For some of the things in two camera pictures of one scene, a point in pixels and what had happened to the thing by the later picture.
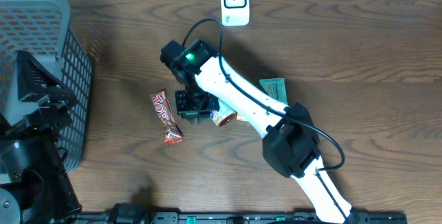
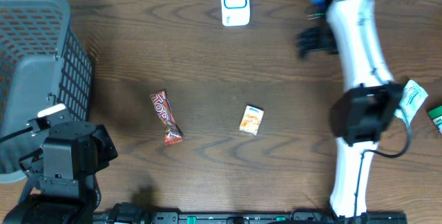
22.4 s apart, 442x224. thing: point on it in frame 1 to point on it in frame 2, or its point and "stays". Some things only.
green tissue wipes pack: x=275 y=88 to x=411 y=99
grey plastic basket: x=40 y=25 stays
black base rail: x=237 y=218 stays
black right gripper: x=187 y=111 to x=306 y=40
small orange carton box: x=239 y=117 to x=252 y=119
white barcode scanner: x=235 y=2 stays
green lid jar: x=224 y=115 to x=436 y=115
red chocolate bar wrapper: x=173 y=132 stays
